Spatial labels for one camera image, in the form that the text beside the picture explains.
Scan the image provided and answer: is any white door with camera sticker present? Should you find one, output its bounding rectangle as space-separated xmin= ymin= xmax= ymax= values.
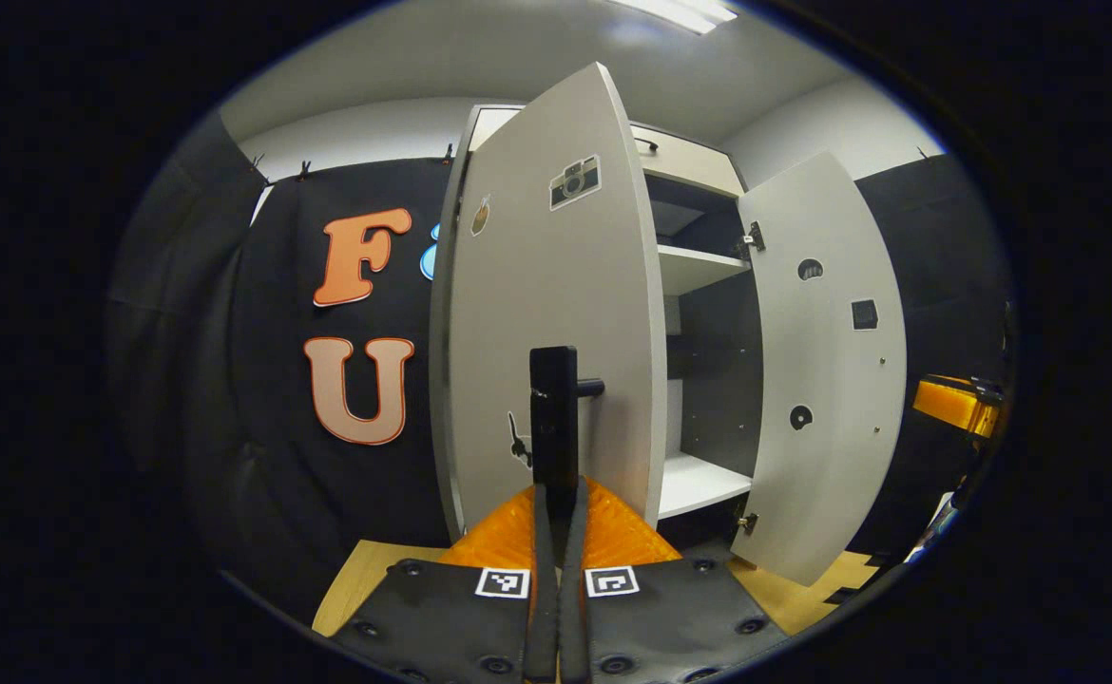
xmin=444 ymin=62 xmax=669 ymax=544

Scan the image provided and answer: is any black door handle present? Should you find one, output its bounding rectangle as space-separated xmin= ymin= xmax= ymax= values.
xmin=528 ymin=346 xmax=607 ymax=514

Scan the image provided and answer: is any black backdrop cloth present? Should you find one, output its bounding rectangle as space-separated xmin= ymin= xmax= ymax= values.
xmin=105 ymin=109 xmax=1015 ymax=614

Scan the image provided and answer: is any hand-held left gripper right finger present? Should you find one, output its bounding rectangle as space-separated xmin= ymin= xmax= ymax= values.
xmin=556 ymin=480 xmax=791 ymax=684

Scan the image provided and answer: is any white cabinet top flap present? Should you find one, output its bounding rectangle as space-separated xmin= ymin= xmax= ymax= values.
xmin=469 ymin=104 xmax=746 ymax=199

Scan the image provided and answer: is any white double-door shoe cabinet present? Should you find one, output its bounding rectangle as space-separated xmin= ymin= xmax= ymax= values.
xmin=428 ymin=103 xmax=768 ymax=550

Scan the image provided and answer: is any white door with oval sticker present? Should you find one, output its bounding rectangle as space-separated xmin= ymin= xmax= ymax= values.
xmin=731 ymin=152 xmax=910 ymax=588

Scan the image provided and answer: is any long ceiling light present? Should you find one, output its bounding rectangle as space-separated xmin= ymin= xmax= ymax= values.
xmin=604 ymin=0 xmax=739 ymax=36

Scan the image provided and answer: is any white cabinet shelf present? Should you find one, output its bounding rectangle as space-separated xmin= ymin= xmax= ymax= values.
xmin=658 ymin=244 xmax=753 ymax=296
xmin=658 ymin=453 xmax=756 ymax=521

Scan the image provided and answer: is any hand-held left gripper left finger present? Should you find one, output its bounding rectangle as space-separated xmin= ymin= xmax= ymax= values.
xmin=328 ymin=483 xmax=559 ymax=684

